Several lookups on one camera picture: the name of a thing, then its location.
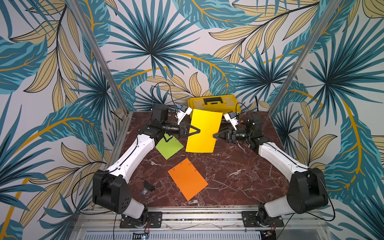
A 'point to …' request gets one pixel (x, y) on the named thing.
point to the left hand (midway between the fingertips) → (197, 133)
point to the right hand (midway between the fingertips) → (214, 136)
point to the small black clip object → (147, 187)
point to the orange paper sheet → (188, 179)
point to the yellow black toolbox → (224, 104)
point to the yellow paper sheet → (208, 123)
